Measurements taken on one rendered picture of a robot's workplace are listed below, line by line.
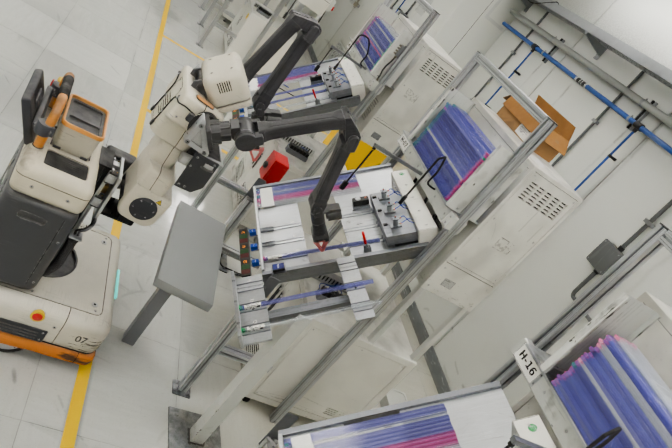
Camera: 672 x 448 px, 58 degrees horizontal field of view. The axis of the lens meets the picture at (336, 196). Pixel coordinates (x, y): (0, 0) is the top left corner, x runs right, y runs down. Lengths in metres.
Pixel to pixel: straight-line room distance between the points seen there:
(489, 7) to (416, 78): 2.07
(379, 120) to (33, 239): 2.27
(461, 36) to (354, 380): 3.58
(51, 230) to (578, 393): 1.75
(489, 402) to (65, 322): 1.57
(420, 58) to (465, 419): 2.37
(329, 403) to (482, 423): 1.32
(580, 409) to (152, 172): 1.61
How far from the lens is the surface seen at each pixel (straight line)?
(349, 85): 3.85
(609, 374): 1.81
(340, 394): 3.15
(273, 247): 2.70
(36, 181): 2.23
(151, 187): 2.40
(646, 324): 1.97
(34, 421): 2.60
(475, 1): 5.72
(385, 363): 3.05
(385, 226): 2.64
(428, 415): 2.01
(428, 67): 3.85
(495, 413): 2.03
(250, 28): 6.98
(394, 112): 3.90
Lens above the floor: 2.01
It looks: 20 degrees down
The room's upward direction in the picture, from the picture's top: 39 degrees clockwise
